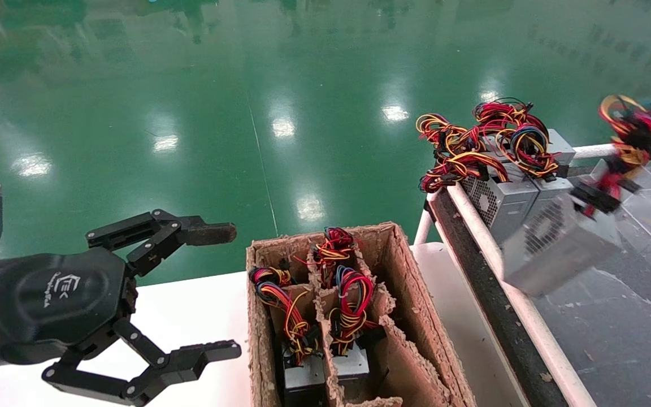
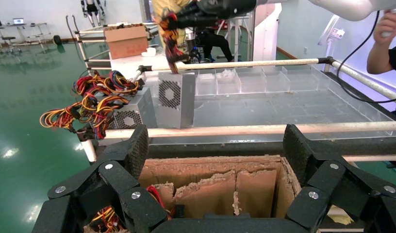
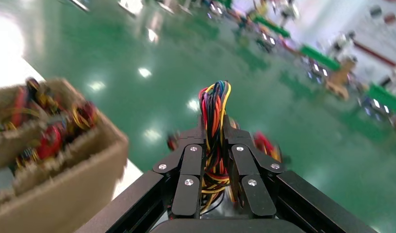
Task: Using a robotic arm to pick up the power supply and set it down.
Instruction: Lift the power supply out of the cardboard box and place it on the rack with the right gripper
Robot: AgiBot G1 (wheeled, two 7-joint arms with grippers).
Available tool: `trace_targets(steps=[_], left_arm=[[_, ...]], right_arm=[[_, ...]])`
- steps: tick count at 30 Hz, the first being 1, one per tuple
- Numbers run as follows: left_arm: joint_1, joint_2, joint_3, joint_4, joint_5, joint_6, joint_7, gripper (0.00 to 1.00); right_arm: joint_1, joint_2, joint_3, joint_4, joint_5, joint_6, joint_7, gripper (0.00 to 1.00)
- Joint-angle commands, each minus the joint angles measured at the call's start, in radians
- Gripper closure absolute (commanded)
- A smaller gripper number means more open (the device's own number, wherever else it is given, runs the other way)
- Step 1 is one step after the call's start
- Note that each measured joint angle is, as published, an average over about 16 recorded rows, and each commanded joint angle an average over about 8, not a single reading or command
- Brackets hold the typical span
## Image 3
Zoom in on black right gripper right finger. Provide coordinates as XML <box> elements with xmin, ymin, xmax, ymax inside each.
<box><xmin>223</xmin><ymin>116</ymin><xmax>285</xmax><ymax>218</ymax></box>

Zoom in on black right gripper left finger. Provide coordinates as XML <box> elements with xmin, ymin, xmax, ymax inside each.
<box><xmin>152</xmin><ymin>126</ymin><xmax>207</xmax><ymax>218</ymax></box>

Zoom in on grey power supply coloured wires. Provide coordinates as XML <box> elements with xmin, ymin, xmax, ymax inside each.
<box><xmin>10</xmin><ymin>77</ymin><xmax>41</xmax><ymax>129</ymax></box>
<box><xmin>71</xmin><ymin>101</ymin><xmax>99</xmax><ymax>131</ymax></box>
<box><xmin>166</xmin><ymin>80</ymin><xmax>282</xmax><ymax>216</ymax></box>
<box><xmin>34</xmin><ymin>123</ymin><xmax>65</xmax><ymax>160</ymax></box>

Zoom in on brown cardboard divider box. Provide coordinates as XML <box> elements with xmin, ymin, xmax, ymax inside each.
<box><xmin>0</xmin><ymin>77</ymin><xmax>130</xmax><ymax>233</ymax></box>

